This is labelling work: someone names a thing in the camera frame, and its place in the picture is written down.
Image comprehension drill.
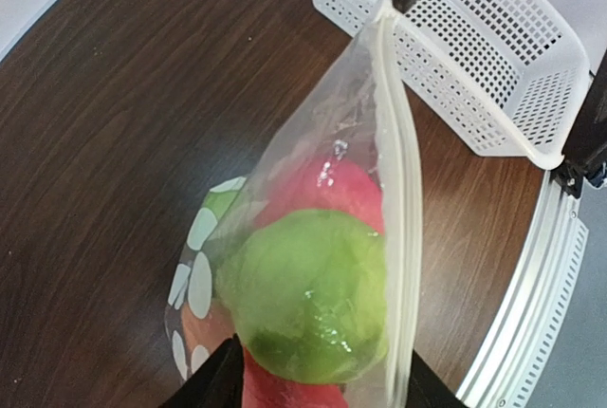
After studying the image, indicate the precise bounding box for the pink fake peach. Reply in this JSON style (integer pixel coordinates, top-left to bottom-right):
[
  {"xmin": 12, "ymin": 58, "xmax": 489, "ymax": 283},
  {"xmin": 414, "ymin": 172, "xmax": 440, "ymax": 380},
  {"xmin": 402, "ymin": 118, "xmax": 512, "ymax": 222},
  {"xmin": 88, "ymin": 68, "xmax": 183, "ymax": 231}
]
[{"xmin": 254, "ymin": 157, "xmax": 384, "ymax": 234}]

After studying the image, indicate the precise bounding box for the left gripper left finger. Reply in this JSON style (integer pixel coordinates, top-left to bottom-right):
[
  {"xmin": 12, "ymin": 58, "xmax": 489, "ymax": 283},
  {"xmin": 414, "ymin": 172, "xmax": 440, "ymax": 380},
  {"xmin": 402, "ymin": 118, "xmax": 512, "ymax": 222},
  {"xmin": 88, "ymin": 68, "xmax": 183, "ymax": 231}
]
[{"xmin": 163, "ymin": 336, "xmax": 245, "ymax": 408}]

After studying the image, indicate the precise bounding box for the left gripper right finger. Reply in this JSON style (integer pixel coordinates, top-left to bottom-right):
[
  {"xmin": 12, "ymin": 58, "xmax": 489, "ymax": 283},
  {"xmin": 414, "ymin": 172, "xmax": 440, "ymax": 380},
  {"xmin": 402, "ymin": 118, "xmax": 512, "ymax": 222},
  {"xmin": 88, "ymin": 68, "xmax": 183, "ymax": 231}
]
[{"xmin": 406, "ymin": 351, "xmax": 467, "ymax": 408}]

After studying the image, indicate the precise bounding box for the white perforated plastic basket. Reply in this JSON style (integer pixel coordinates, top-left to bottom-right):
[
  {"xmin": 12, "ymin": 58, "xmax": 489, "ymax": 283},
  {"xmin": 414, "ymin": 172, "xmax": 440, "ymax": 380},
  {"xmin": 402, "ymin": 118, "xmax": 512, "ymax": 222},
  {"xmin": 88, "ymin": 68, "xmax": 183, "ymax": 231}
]
[{"xmin": 301, "ymin": 0, "xmax": 592, "ymax": 171}]

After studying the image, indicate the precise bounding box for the red fake apple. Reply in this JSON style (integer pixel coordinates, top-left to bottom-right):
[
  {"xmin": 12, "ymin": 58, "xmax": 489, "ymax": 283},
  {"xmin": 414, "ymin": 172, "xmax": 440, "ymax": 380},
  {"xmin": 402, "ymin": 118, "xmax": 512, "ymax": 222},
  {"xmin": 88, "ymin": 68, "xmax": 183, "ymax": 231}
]
[{"xmin": 182, "ymin": 303, "xmax": 350, "ymax": 408}]

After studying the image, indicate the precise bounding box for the aluminium front rail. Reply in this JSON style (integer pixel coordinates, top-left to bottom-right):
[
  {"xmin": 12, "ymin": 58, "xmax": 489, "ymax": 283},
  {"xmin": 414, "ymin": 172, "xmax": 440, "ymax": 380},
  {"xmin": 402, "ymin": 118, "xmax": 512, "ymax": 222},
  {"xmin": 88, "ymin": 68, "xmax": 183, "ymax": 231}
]
[{"xmin": 456, "ymin": 174, "xmax": 589, "ymax": 408}]

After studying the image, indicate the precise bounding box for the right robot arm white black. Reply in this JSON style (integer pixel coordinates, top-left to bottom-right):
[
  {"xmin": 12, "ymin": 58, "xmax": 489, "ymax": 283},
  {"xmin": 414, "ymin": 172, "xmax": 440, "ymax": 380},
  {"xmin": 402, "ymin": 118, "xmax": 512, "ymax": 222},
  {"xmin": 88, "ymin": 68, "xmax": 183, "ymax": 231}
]
[{"xmin": 392, "ymin": 0, "xmax": 606, "ymax": 199}]

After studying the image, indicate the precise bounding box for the clear zip top bag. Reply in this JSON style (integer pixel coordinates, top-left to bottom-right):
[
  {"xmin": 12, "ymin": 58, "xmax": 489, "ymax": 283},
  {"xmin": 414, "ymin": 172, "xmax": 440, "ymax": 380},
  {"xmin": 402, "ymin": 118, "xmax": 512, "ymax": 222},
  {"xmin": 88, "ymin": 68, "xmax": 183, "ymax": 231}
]
[{"xmin": 165, "ymin": 0, "xmax": 423, "ymax": 407}]

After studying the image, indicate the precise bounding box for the green fake apple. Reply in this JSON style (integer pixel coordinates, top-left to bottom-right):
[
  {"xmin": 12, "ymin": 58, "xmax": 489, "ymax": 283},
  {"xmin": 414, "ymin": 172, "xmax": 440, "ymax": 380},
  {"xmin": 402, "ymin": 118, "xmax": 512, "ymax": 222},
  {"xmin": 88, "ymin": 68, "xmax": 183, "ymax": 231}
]
[{"xmin": 215, "ymin": 209, "xmax": 388, "ymax": 384}]

